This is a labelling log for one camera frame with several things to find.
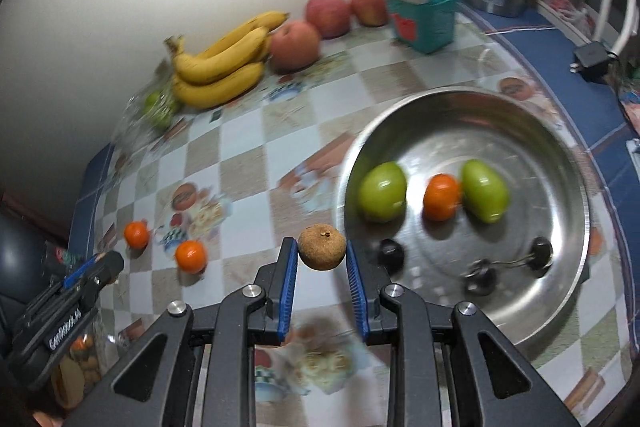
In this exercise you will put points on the oblong green jujube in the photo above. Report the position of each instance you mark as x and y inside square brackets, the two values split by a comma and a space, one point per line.
[485, 189]

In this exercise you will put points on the yellow banana bunch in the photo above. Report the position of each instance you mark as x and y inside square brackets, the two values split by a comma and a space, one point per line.
[220, 62]

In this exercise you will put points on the round green jujube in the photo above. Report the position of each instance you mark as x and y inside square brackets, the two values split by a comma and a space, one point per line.
[382, 192]

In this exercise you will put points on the brown longan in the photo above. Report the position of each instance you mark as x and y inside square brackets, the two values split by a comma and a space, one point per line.
[322, 247]

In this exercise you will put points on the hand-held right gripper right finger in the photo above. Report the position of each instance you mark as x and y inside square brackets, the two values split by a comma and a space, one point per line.
[356, 292]

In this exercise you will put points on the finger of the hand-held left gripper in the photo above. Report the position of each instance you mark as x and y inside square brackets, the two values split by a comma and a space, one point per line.
[107, 267]

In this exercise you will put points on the pile of small yellow longans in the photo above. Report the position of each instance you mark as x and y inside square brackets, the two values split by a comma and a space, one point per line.
[91, 367]

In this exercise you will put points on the teal box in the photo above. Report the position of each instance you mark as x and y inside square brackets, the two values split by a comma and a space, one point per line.
[425, 19]

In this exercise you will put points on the clear plastic container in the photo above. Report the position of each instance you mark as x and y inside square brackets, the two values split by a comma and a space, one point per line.
[70, 382]

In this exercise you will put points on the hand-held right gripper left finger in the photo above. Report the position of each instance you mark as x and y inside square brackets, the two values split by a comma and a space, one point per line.
[287, 287]

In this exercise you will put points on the stainless steel bowl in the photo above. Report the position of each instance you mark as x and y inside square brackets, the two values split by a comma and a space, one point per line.
[500, 132]

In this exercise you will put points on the orange tangerine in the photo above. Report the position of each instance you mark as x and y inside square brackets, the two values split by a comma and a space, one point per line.
[136, 234]
[191, 255]
[442, 197]

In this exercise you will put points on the printed plastic bag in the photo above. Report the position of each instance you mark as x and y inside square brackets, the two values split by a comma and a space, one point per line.
[567, 9]

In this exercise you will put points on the small green jujube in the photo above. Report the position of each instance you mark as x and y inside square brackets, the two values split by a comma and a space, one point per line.
[157, 107]

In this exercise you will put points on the clear plastic clamshell box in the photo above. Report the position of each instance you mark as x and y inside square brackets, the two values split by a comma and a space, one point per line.
[135, 117]

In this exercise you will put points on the dark chair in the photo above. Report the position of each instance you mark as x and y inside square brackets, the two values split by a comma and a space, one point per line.
[20, 252]

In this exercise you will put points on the checked printed tablecloth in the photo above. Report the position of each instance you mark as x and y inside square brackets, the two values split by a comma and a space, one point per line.
[280, 132]

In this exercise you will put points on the small tangerine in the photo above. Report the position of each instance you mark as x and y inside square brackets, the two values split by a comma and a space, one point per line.
[82, 343]

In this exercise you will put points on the black charger adapter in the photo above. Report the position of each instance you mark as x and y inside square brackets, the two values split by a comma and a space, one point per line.
[592, 59]

